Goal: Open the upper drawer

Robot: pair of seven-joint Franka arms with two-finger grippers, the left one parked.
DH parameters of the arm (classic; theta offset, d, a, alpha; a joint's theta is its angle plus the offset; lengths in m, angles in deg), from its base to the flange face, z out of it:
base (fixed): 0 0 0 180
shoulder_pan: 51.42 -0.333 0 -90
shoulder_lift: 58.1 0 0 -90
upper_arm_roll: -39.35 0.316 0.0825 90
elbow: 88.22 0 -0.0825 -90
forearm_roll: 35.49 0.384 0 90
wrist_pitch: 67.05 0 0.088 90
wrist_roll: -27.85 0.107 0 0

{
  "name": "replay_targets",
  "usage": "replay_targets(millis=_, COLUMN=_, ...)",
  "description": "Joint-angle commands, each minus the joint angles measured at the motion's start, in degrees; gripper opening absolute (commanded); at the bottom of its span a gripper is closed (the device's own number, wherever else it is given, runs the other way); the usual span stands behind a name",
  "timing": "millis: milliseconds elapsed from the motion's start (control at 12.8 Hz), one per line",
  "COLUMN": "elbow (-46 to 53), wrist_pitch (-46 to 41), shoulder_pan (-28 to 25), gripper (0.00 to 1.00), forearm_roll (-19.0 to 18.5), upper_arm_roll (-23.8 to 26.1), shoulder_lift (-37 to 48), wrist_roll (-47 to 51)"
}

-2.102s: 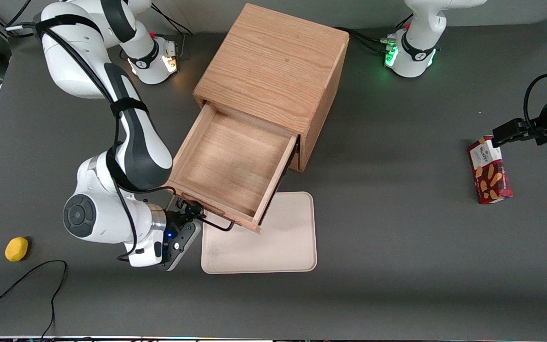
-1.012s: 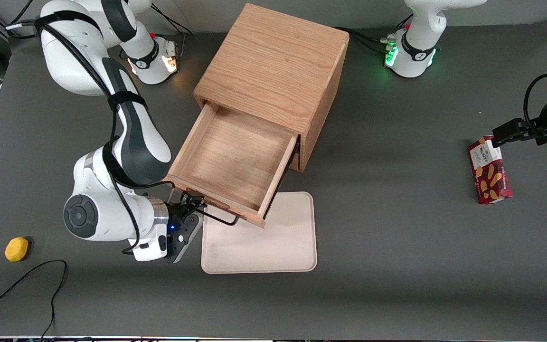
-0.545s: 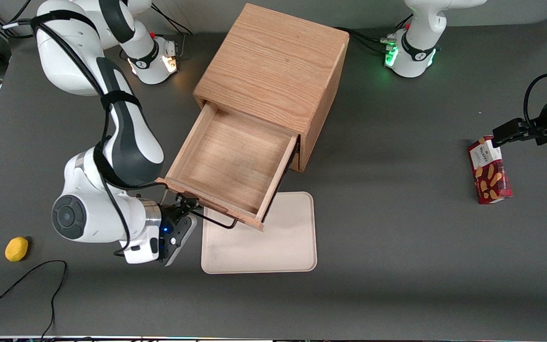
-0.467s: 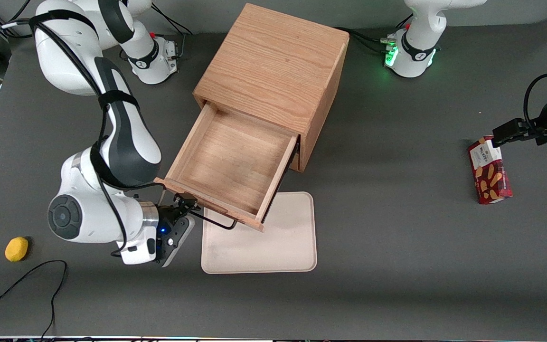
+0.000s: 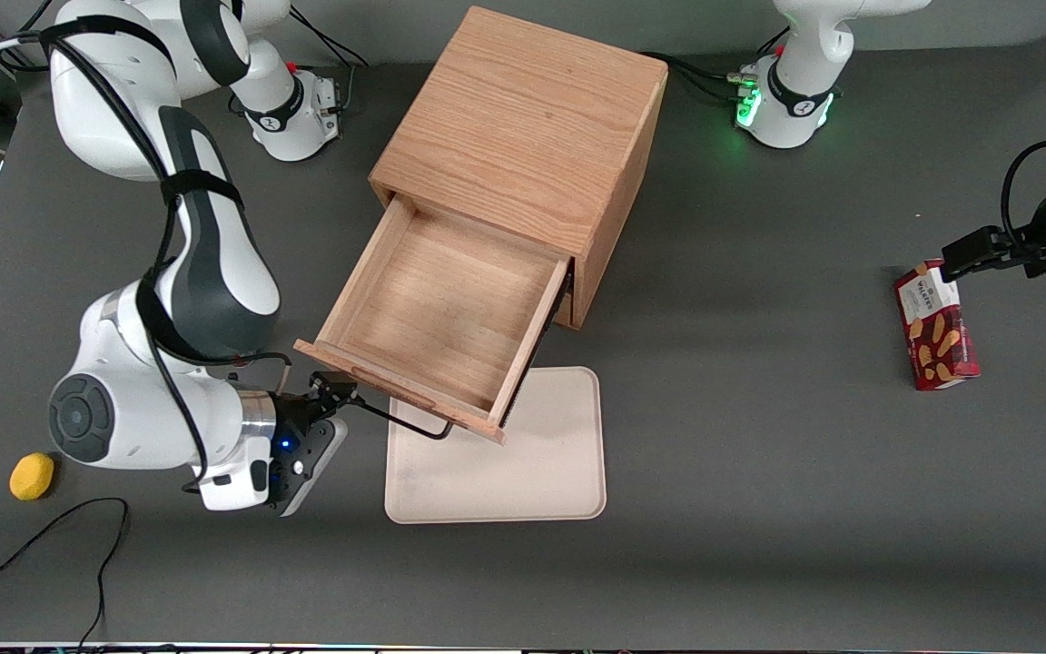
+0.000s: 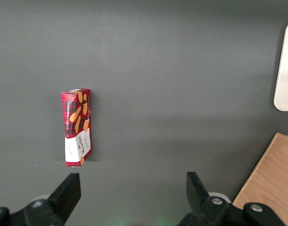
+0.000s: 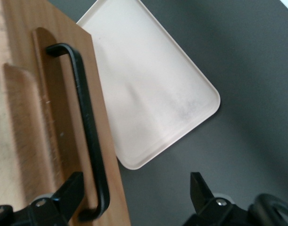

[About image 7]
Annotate black right arm wrist cable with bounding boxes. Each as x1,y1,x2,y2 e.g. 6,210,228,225
248,193,288,226

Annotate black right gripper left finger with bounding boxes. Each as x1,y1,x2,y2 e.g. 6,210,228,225
0,171,85,226

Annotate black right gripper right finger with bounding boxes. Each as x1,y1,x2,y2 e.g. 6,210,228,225
181,172,251,226

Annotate wooden drawer without front scratches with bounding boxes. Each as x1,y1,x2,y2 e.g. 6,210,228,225
0,0,132,226

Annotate black metal drawer handle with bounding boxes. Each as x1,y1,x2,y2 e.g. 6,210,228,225
45,43,111,222

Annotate beige rectangular tray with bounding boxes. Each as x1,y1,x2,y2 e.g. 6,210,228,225
76,0,221,170

